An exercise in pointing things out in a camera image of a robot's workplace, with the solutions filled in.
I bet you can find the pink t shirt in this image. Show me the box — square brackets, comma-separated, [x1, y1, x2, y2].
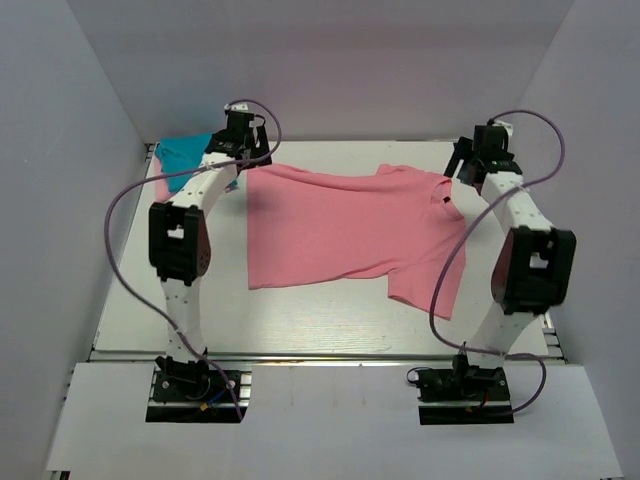
[247, 164, 466, 319]
[152, 157, 173, 202]

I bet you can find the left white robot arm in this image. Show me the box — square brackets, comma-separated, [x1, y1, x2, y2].
[149, 103, 271, 363]

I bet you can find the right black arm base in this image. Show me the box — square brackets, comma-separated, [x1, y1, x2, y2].
[406, 354, 514, 426]

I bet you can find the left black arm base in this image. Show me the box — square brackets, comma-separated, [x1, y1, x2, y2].
[146, 356, 251, 424]

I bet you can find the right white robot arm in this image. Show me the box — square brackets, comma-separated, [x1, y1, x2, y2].
[445, 123, 577, 399]

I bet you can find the folded teal t shirt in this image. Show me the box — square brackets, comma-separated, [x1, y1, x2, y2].
[154, 133, 212, 195]

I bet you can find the folded pink t shirt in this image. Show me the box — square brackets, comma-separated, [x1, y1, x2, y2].
[152, 157, 173, 202]

